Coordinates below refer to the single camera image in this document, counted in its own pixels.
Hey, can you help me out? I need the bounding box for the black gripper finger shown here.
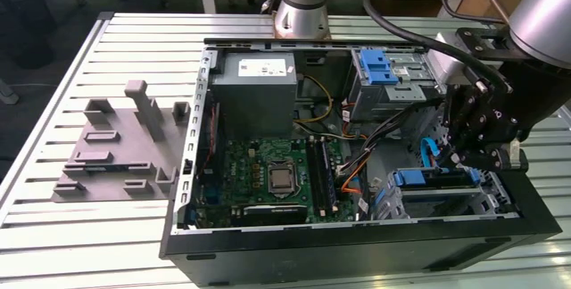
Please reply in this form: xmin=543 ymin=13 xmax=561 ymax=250
xmin=443 ymin=83 xmax=522 ymax=167
xmin=462 ymin=144 xmax=530 ymax=172

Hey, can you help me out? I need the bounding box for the blue data wire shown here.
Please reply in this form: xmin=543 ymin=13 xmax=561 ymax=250
xmin=421 ymin=137 xmax=451 ymax=173

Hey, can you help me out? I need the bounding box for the hard disk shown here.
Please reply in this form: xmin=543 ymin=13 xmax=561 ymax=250
xmin=374 ymin=167 xmax=483 ymax=218

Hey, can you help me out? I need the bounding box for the metal disk bay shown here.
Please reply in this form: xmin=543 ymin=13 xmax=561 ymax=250
xmin=386 ymin=167 xmax=510 ymax=219

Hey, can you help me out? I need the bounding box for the metal drive cage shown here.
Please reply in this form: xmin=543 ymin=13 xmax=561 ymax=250
xmin=347 ymin=47 xmax=447 ymax=122

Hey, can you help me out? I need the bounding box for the blue plastic drive latch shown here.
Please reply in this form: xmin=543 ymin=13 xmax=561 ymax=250
xmin=360 ymin=49 xmax=402 ymax=86

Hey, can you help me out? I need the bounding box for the RAM stick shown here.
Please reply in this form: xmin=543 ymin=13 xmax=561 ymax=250
xmin=322 ymin=140 xmax=338 ymax=211

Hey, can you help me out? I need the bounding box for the black RAM slot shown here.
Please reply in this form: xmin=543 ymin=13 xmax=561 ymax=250
xmin=306 ymin=136 xmax=326 ymax=215

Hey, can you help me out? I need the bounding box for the silver CPU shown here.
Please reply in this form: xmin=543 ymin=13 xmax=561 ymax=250
xmin=267 ymin=165 xmax=296 ymax=193

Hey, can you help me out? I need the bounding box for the grey power supply unit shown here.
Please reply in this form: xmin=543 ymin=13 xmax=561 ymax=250
xmin=208 ymin=51 xmax=299 ymax=141

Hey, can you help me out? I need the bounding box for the black PC case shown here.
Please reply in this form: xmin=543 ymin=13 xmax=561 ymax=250
xmin=159 ymin=37 xmax=562 ymax=286

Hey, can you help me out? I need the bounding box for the green motherboard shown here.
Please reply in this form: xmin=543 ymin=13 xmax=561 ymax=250
xmin=198 ymin=136 xmax=358 ymax=228

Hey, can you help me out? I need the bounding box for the black graphics card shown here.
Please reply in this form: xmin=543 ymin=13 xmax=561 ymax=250
xmin=231 ymin=203 xmax=308 ymax=226

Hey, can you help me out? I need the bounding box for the grey parts rack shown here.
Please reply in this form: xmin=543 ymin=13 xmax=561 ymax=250
xmin=51 ymin=80 xmax=192 ymax=205

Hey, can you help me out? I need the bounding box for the grey metal foot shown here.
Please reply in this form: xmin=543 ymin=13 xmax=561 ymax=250
xmin=0 ymin=78 xmax=20 ymax=105

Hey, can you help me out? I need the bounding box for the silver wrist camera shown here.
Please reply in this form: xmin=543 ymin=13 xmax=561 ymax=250
xmin=426 ymin=33 xmax=481 ymax=84

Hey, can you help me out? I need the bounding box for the black wire bundle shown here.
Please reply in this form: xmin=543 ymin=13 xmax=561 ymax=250
xmin=338 ymin=100 xmax=447 ymax=176

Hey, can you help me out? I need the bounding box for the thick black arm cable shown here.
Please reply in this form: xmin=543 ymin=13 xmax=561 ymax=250
xmin=363 ymin=0 xmax=514 ymax=94

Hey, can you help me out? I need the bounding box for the yellow wire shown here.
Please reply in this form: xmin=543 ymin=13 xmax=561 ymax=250
xmin=294 ymin=74 xmax=335 ymax=124

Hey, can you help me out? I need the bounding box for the orange wire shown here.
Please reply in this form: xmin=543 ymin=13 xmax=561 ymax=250
xmin=340 ymin=165 xmax=370 ymax=198

